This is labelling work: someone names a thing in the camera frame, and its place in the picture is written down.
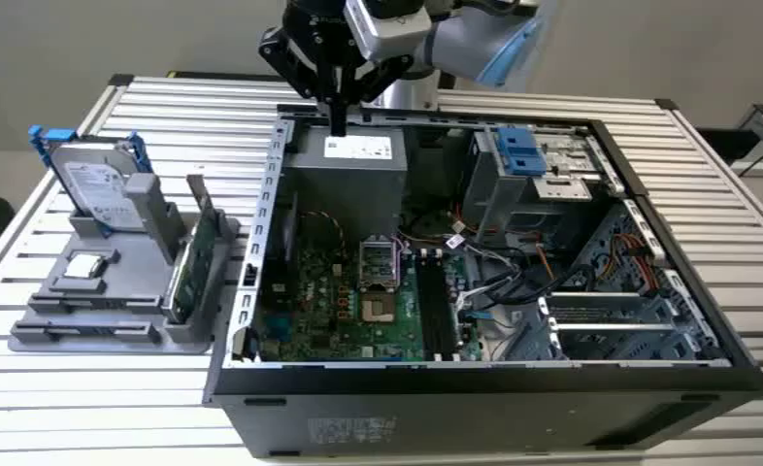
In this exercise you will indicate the black open PC case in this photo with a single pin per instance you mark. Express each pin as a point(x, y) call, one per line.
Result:
point(418, 422)

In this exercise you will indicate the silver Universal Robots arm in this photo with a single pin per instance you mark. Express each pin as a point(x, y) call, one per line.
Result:
point(458, 43)

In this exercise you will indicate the grey parts rack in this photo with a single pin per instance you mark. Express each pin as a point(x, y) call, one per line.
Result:
point(128, 286)

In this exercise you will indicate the hard disk in blue carrier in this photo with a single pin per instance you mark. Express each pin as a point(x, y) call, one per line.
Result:
point(89, 179)

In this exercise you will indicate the silver CPU chip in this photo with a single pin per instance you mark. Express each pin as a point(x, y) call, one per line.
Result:
point(84, 266)

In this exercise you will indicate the black square chipset chip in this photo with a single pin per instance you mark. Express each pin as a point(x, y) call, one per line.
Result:
point(320, 343)

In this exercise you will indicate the CPU socket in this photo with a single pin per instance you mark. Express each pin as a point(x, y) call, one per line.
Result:
point(378, 308)

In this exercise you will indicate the green motherboard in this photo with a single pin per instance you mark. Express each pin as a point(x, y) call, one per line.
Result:
point(386, 340)

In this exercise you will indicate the perforated metal disk bay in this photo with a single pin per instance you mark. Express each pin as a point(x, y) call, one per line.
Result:
point(613, 327)

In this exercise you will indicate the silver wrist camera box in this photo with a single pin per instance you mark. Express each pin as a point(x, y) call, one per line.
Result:
point(393, 29)

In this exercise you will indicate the grey power supply unit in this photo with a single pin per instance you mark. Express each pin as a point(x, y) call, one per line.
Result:
point(348, 199)

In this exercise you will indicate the black RAM slot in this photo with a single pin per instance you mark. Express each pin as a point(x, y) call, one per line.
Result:
point(434, 306)
point(442, 306)
point(426, 306)

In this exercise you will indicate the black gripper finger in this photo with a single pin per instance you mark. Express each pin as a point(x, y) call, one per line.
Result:
point(286, 63)
point(386, 77)

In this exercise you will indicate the RAM stick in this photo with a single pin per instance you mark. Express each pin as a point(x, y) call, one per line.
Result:
point(82, 332)
point(96, 305)

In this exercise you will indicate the black box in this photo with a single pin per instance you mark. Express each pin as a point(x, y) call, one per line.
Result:
point(730, 145)

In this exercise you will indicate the blue plastic drive bracket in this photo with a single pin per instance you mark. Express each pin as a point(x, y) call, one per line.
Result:
point(516, 150)

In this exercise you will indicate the green graphics card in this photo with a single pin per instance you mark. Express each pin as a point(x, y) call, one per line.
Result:
point(198, 252)

